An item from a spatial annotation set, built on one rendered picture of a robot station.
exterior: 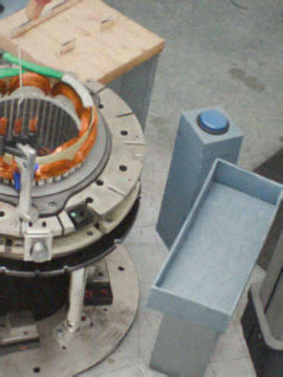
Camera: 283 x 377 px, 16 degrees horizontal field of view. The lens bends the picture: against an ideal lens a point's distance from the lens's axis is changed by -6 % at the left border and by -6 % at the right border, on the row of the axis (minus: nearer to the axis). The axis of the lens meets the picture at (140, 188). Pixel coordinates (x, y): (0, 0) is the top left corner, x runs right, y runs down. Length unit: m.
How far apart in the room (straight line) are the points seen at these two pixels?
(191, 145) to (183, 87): 1.67
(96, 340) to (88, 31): 0.48
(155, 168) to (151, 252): 0.18
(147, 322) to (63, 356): 0.16
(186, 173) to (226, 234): 0.20
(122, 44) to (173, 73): 1.66
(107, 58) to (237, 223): 0.33
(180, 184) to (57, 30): 0.31
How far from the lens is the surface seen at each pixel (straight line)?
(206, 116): 1.50
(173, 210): 1.62
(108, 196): 1.29
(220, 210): 1.40
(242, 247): 1.36
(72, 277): 1.39
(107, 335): 1.51
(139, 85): 1.62
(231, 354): 1.56
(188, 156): 1.53
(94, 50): 1.55
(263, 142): 3.07
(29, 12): 1.20
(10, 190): 1.27
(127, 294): 1.57
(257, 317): 1.76
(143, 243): 1.67
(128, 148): 1.35
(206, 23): 3.49
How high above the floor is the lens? 2.03
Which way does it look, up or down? 46 degrees down
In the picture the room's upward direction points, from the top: 12 degrees clockwise
